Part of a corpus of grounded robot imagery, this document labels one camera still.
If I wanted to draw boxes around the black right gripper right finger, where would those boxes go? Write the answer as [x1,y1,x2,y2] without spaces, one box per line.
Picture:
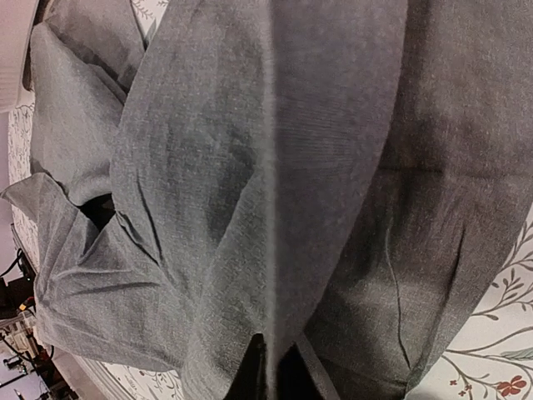
[276,340,333,400]

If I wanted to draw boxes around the grey button-up shirt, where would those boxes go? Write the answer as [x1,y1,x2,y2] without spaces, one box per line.
[0,0,533,400]

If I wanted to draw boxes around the background workbench clutter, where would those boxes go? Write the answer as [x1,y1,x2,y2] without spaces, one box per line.
[1,325,52,400]

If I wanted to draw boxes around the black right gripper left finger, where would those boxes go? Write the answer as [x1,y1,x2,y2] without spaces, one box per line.
[224,333,267,400]

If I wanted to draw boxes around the white plastic laundry basket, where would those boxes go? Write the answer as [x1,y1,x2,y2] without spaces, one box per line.
[0,0,39,113]

